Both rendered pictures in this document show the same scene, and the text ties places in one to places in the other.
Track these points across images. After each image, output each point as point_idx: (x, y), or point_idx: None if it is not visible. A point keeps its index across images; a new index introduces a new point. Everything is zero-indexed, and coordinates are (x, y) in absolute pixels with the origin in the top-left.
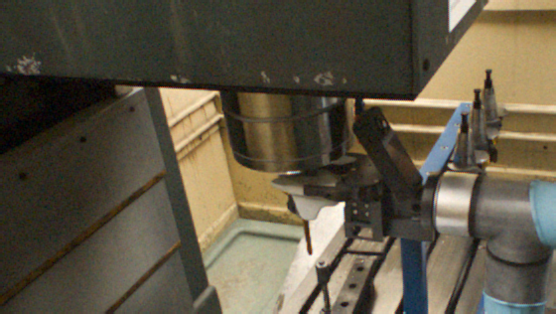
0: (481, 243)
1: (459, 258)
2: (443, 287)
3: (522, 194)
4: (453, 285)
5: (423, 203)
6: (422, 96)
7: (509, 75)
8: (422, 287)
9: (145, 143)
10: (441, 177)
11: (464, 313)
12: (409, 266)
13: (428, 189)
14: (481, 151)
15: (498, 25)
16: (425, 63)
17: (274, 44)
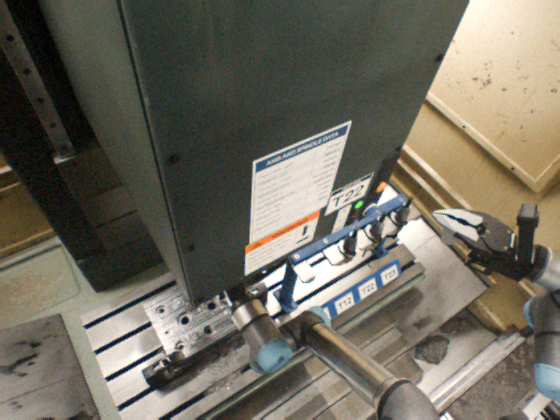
0: (371, 262)
1: (351, 264)
2: (327, 275)
3: (261, 342)
4: (332, 278)
5: (230, 308)
6: (415, 152)
7: (465, 180)
8: (289, 287)
9: None
10: (245, 302)
11: (321, 297)
12: (286, 276)
13: (234, 304)
14: (369, 241)
15: (475, 150)
16: (199, 300)
17: (155, 239)
